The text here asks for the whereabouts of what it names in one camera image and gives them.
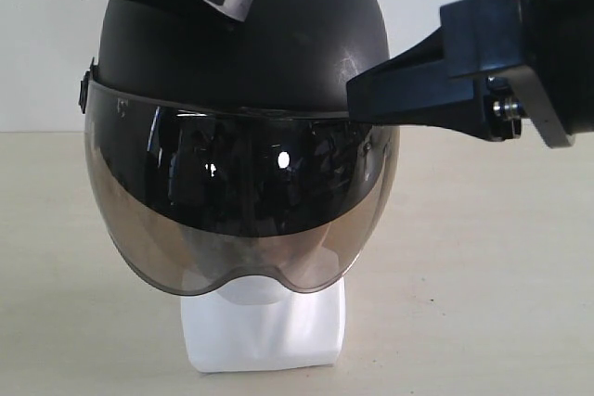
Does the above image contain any black motorcycle helmet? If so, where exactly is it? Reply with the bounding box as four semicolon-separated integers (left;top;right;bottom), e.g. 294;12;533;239
84;0;399;297

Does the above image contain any white mannequin head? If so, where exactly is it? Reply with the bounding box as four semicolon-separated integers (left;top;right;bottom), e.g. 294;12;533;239
180;275;346;374

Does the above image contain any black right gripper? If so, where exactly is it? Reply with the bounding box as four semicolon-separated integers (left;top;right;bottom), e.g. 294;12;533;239
346;0;593;148

